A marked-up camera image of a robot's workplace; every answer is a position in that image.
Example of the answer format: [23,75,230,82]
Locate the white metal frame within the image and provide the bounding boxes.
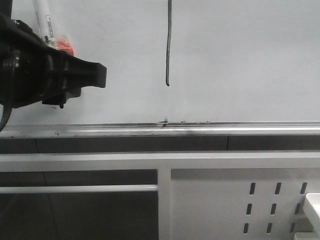
[0,151,320,240]

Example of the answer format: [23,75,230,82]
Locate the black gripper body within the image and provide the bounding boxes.
[0,0,68,111]

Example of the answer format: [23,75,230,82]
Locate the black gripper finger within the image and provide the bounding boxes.
[41,50,107,109]

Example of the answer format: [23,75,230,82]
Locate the white whiteboard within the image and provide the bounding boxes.
[8,0,320,126]

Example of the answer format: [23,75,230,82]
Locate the red round magnet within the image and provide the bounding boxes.
[55,35,75,56]

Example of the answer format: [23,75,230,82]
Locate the aluminium whiteboard tray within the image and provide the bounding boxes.
[0,121,320,139]

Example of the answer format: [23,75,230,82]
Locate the white whiteboard marker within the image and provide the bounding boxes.
[32,0,56,49]

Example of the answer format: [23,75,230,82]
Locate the white perforated panel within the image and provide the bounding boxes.
[171,168,320,240]

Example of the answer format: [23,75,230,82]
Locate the white plastic bin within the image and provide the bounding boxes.
[293,193,320,240]

